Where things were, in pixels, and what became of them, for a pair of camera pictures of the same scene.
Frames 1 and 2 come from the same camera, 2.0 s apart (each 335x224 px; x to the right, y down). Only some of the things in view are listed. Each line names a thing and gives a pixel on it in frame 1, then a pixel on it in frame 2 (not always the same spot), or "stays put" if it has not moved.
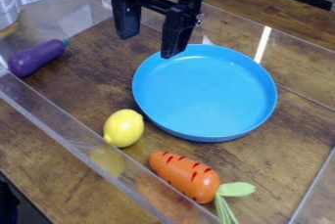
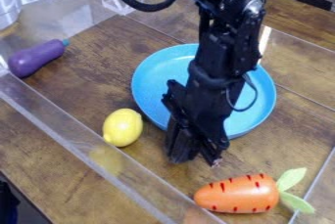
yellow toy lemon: x=124 y=127 stays put
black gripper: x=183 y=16 -> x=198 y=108
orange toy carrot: x=196 y=181 -> x=251 y=194
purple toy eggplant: x=30 y=59 stays put
